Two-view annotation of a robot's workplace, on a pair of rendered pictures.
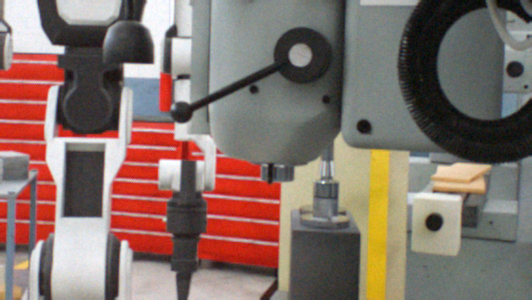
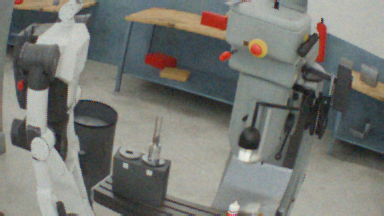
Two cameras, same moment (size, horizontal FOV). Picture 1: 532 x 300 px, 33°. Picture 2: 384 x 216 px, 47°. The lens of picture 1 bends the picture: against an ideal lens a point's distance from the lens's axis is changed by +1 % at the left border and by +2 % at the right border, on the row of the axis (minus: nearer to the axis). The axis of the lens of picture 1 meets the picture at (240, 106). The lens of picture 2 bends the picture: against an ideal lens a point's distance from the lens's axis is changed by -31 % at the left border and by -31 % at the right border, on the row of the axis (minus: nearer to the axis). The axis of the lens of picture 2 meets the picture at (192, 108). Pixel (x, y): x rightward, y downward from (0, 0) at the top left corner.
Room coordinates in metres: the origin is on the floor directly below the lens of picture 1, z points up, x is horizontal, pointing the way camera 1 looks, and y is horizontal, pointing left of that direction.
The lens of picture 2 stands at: (1.31, 1.93, 2.19)
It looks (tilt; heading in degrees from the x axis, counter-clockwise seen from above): 21 degrees down; 275
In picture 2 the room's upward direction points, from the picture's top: 10 degrees clockwise
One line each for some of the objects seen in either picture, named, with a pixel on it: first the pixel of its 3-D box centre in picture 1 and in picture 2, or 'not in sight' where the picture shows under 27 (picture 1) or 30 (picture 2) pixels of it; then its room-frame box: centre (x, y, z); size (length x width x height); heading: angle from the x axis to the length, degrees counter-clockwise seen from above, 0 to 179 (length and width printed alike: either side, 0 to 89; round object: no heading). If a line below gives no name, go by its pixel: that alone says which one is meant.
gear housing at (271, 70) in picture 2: not in sight; (273, 56); (1.21, -0.10, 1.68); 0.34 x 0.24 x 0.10; 76
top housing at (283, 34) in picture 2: not in sight; (275, 26); (1.22, -0.07, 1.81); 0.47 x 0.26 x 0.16; 76
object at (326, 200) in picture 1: (325, 201); (154, 152); (1.58, -0.16, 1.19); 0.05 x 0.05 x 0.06
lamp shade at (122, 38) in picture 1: (129, 42); (250, 136); (1.25, 0.16, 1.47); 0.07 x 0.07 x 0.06
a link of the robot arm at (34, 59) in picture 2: not in sight; (37, 65); (1.91, 0.55, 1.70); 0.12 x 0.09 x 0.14; 5
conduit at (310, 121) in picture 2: (486, 64); (314, 112); (0.97, -0.27, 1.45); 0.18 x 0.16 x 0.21; 76
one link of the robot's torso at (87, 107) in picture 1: (93, 90); (37, 132); (1.99, 0.33, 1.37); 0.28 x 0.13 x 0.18; 5
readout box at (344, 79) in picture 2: not in sight; (344, 84); (0.83, -0.27, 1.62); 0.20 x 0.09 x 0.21; 76
